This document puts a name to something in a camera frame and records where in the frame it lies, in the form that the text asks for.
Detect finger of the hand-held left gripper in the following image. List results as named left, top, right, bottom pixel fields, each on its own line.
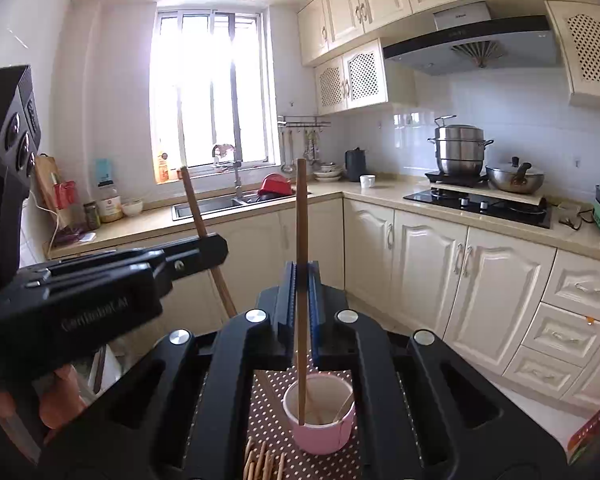
left=49, top=240, right=207, bottom=277
left=149, top=234, right=229, bottom=302

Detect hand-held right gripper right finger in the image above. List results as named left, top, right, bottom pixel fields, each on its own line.
left=307, top=260, right=568, bottom=480

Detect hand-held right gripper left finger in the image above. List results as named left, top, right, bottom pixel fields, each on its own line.
left=37, top=260, right=306, bottom=480

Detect wooden chopstick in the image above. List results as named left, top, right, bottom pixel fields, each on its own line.
left=296, top=158, right=309, bottom=427
left=179, top=166, right=239, bottom=318

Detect pink cup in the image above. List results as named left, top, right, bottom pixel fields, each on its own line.
left=282, top=372, right=357, bottom=456

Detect bunch of wooden chopsticks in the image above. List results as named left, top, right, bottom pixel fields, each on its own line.
left=242, top=435, right=287, bottom=480

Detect person's left hand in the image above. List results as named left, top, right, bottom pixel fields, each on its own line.
left=0, top=364, right=88, bottom=462

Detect purple cloth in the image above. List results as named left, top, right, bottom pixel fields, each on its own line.
left=60, top=230, right=98, bottom=246

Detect steel sink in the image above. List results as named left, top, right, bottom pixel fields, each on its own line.
left=171, top=191, right=311, bottom=222

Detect white lid glass jar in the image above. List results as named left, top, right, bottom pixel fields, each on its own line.
left=97, top=180, right=124, bottom=223

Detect red mesh bag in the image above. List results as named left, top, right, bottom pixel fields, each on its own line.
left=54, top=180, right=77, bottom=211

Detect metal faucet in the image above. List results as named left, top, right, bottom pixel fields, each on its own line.
left=212, top=144, right=246, bottom=201

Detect wooden cutting board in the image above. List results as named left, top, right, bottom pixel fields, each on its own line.
left=34, top=154, right=76, bottom=228

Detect red bowl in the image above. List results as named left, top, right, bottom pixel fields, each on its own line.
left=257, top=173, right=293, bottom=201

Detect brown polka dot tablecloth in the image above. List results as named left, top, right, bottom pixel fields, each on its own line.
left=187, top=360, right=433, bottom=480

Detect cream base cabinets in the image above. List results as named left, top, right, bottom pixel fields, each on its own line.
left=50, top=197, right=600, bottom=416

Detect black kettle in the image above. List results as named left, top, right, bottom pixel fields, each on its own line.
left=345, top=147, right=368, bottom=183

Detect hanging spatula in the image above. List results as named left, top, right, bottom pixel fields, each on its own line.
left=302, top=129, right=322, bottom=167

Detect barred kitchen window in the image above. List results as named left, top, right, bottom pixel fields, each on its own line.
left=150, top=5, right=276, bottom=171

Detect black gas stove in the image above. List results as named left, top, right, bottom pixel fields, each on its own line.
left=402, top=187, right=553, bottom=230

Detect steel steamer pot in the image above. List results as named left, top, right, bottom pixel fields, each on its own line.
left=427, top=115, right=495, bottom=177

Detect steel wok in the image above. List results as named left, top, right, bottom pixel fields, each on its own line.
left=486, top=156, right=546, bottom=195

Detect cream drawer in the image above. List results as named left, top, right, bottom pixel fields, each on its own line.
left=521, top=302, right=600, bottom=367
left=542, top=250, right=600, bottom=325
left=502, top=345, right=583, bottom=401

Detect cream lattice door cabinet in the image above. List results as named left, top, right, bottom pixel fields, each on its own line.
left=314, top=37, right=416, bottom=116
left=545, top=0, right=600, bottom=108

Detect red green package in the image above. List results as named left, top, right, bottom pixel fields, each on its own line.
left=567, top=400, right=600, bottom=466

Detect folding hand fan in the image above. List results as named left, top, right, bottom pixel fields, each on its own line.
left=450, top=40, right=506, bottom=69

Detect range hood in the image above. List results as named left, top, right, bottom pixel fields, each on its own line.
left=382, top=2, right=563, bottom=76

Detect white cable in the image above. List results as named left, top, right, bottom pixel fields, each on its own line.
left=42, top=195, right=63, bottom=256

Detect wall utensil rack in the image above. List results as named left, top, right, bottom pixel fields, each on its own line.
left=277, top=115, right=332, bottom=128

